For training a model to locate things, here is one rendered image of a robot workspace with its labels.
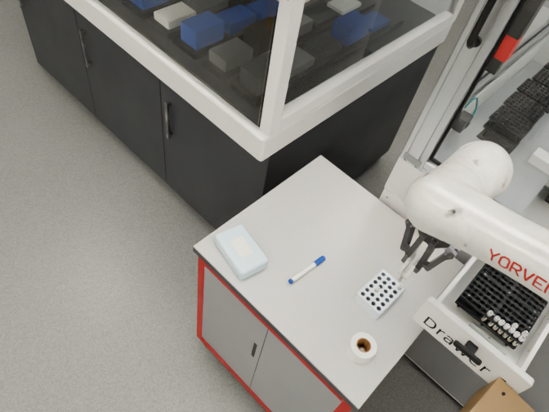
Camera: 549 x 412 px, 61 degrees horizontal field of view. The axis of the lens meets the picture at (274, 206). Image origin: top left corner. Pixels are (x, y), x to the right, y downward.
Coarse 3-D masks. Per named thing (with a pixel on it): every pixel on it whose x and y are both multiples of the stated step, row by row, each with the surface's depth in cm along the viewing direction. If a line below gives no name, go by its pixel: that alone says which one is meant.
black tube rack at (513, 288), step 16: (480, 272) 127; (496, 272) 131; (480, 288) 124; (496, 288) 124; (512, 288) 125; (464, 304) 124; (496, 304) 121; (512, 304) 122; (528, 304) 126; (544, 304) 123; (480, 320) 121; (512, 320) 119; (528, 320) 120
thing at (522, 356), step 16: (464, 272) 127; (448, 288) 123; (464, 288) 131; (448, 304) 127; (464, 320) 124; (544, 320) 125; (496, 336) 123; (528, 336) 124; (544, 336) 118; (512, 352) 121; (528, 352) 116
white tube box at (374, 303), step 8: (384, 272) 135; (376, 280) 133; (384, 280) 133; (392, 280) 134; (368, 288) 131; (384, 288) 132; (392, 288) 132; (360, 296) 129; (368, 296) 130; (376, 296) 130; (384, 296) 130; (392, 296) 131; (360, 304) 131; (368, 304) 128; (376, 304) 128; (384, 304) 129; (368, 312) 130; (376, 312) 127
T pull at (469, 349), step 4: (456, 340) 112; (468, 340) 113; (456, 344) 112; (460, 344) 112; (468, 344) 112; (472, 344) 112; (460, 348) 111; (464, 348) 111; (468, 348) 111; (472, 348) 112; (476, 348) 112; (464, 352) 111; (468, 352) 111; (472, 352) 111; (468, 356) 111; (472, 356) 110; (476, 356) 110; (472, 360) 111; (476, 360) 110; (480, 360) 110; (476, 364) 110; (480, 364) 110
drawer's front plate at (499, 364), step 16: (432, 304) 116; (416, 320) 124; (448, 320) 115; (464, 336) 114; (480, 336) 112; (480, 352) 113; (496, 352) 110; (480, 368) 116; (496, 368) 112; (512, 368) 108; (512, 384) 111; (528, 384) 107
